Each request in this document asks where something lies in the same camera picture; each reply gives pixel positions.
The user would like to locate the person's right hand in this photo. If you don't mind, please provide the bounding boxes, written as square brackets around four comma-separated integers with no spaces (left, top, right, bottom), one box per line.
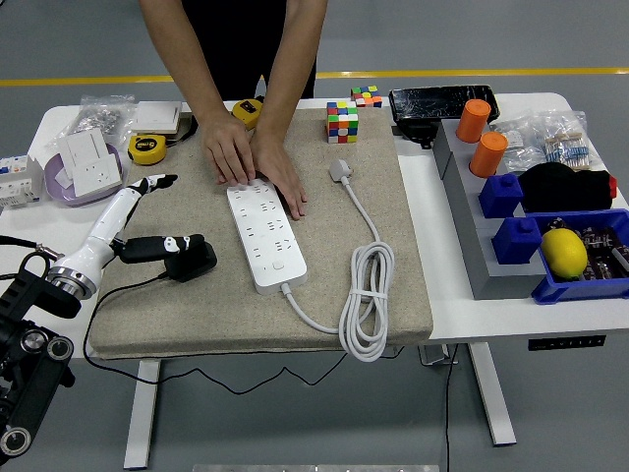
[200,110,257,188]

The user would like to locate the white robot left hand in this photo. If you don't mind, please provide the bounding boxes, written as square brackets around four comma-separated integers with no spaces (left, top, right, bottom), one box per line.
[58,173,206,282]

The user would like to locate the person's left hand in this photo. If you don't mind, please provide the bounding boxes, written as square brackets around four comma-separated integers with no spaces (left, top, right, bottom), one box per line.
[249,130,309,221]

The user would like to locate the white power strip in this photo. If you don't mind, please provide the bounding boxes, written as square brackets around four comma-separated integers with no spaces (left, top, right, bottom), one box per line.
[226,177,309,296]

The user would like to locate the black plug with cord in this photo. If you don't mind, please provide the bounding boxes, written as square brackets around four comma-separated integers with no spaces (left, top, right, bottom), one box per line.
[82,240,405,396]

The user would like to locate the purple plate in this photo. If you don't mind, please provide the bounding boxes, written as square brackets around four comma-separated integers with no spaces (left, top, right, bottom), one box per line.
[43,142,125,208]

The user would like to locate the white socket panel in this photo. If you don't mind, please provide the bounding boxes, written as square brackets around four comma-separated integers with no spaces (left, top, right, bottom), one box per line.
[72,155,124,199]

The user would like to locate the large colourful puzzle cube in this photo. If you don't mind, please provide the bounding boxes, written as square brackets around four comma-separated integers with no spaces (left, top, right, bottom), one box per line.
[325,100,360,146]

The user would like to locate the white circuit breaker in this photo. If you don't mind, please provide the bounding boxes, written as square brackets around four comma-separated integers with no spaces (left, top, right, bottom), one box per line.
[0,153,46,211]

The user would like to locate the person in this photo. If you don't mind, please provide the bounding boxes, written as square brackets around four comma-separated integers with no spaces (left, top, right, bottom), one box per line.
[180,0,318,102]

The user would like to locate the small colourful puzzle cube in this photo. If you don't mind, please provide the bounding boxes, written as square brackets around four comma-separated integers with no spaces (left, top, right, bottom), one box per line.
[350,85,383,109]

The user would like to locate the clear bag of screws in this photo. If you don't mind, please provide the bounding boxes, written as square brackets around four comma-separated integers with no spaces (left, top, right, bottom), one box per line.
[45,93,138,152]

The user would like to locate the grey-brown mat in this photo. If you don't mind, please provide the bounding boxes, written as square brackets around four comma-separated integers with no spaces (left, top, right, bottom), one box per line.
[87,107,434,361]

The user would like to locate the black plastic-wrapped tray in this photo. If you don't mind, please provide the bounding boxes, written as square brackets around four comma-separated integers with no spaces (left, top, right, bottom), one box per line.
[388,84,501,125]

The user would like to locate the white table leg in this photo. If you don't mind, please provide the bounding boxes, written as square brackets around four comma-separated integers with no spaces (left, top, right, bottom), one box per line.
[466,342,518,448]
[122,359,162,471]

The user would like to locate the orange cylinder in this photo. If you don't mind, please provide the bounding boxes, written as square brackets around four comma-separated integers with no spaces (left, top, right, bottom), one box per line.
[455,98,492,145]
[469,131,509,179]

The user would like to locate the blue block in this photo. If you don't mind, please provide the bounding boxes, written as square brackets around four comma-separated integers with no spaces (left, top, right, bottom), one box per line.
[491,215,543,266]
[478,172,524,220]

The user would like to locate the grey stepped stand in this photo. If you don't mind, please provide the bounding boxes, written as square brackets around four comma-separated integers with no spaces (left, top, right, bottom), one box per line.
[430,119,547,302]

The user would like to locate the clear bag of small parts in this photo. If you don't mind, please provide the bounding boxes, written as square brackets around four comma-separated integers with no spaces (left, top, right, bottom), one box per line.
[489,116,546,174]

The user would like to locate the clear bag of resistors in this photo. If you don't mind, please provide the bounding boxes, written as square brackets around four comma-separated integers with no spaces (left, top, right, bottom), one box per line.
[533,110,604,173]

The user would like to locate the black cloth with red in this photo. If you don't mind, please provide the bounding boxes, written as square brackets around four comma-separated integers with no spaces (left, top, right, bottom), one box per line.
[517,161,618,214]

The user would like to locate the yellow lemon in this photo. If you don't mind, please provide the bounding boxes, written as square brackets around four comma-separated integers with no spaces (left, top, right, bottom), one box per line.
[541,228,589,282]

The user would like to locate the blue plastic bin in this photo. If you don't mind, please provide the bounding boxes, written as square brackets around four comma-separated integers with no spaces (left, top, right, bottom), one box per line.
[531,207,629,306]

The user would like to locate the dark electronic components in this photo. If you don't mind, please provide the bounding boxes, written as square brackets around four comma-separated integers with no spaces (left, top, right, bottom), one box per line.
[548,217,629,282]

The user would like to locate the black table control panel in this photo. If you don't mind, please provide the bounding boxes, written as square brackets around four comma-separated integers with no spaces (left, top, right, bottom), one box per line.
[528,334,607,352]

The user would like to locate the white power cable with plug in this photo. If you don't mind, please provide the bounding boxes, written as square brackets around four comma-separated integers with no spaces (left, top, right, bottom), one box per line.
[279,157,397,364]

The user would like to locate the white wall switch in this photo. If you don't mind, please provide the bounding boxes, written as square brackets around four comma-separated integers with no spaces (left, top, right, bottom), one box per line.
[130,100,184,137]

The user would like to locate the yellow tape measure with strap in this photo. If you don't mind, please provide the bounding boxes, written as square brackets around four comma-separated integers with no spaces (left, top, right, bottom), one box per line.
[127,113,200,166]

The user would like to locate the white switch panel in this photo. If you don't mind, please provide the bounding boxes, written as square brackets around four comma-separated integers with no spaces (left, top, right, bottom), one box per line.
[56,127,110,171]

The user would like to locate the grey under-table bracket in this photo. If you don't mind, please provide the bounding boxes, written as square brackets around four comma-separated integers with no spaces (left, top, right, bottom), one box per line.
[418,343,459,367]

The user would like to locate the black hanging cable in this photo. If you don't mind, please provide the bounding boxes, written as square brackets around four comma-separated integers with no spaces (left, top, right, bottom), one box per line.
[443,343,461,472]

